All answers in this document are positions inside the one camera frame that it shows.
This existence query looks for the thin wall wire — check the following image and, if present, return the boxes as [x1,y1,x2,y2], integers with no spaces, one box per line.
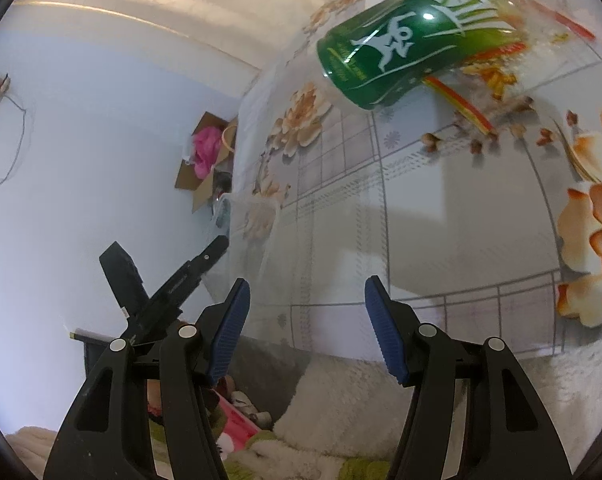
[0,75,29,193]

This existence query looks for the pink cloth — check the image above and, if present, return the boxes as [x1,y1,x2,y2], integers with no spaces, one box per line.
[191,127,224,178]

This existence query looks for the green label plastic bottle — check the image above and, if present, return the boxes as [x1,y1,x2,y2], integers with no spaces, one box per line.
[316,0,599,111]

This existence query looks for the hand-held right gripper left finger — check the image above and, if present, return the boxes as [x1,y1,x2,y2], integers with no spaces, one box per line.
[43,277,252,480]

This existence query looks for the cardboard box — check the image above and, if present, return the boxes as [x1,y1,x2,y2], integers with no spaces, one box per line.
[175,111,239,213]

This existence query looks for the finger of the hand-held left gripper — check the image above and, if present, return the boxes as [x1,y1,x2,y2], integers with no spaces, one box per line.
[99,241,149,317]
[123,235,230,347]

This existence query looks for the cream curtain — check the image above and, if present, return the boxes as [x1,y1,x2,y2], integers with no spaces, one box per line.
[11,0,382,68]

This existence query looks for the white fluffy blanket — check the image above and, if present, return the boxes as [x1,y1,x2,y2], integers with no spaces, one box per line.
[273,332,602,480]

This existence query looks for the floral tablecloth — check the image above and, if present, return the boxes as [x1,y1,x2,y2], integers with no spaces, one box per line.
[228,0,602,366]

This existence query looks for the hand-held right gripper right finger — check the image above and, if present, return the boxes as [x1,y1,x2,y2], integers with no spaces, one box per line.
[363,275,574,480]

